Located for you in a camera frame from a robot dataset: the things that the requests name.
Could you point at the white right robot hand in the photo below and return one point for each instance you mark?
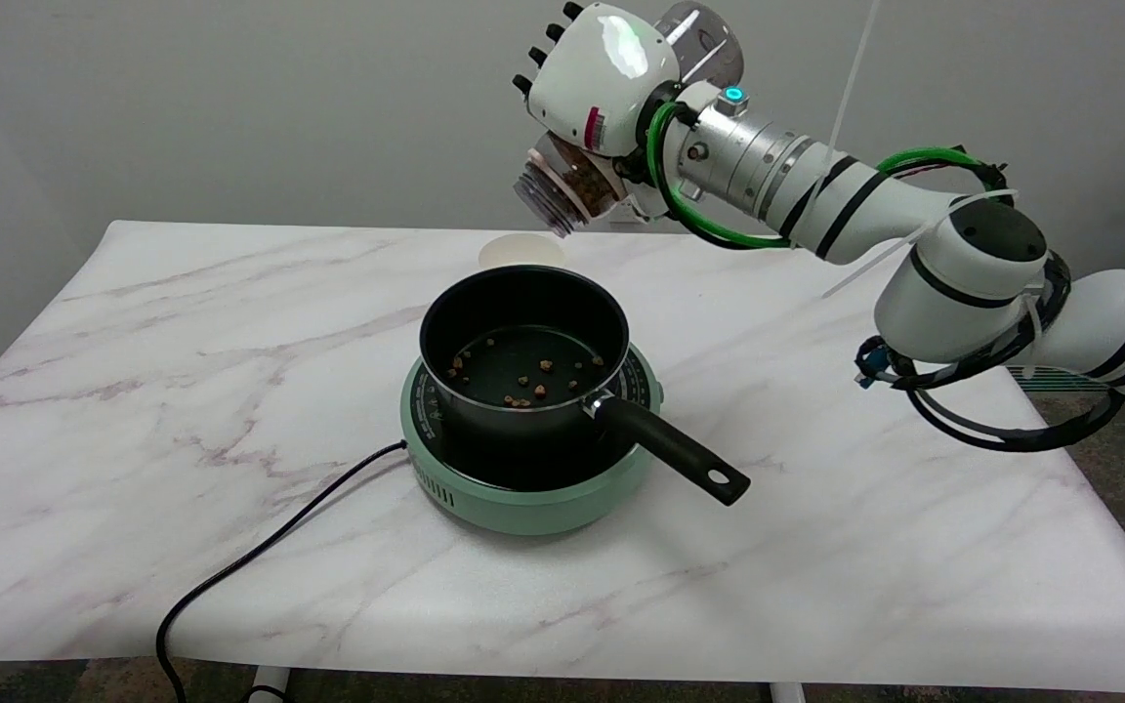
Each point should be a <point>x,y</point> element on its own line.
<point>602,68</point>

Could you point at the white table leg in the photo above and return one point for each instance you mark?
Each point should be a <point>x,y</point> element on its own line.
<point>270,685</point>
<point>787,693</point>

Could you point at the brown food pieces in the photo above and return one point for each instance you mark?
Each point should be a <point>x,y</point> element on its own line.
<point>545,365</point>

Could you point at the green induction cooker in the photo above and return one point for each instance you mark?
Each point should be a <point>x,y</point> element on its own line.
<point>523,510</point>

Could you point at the black soup pot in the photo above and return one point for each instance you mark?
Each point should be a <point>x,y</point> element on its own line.
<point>523,293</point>

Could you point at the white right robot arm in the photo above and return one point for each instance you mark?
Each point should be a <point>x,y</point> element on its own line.
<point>973,293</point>

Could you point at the long white zip tie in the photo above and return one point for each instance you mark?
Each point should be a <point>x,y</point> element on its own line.
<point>851,88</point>

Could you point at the clear bottle with brown contents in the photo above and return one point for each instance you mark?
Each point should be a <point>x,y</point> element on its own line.
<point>572,186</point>

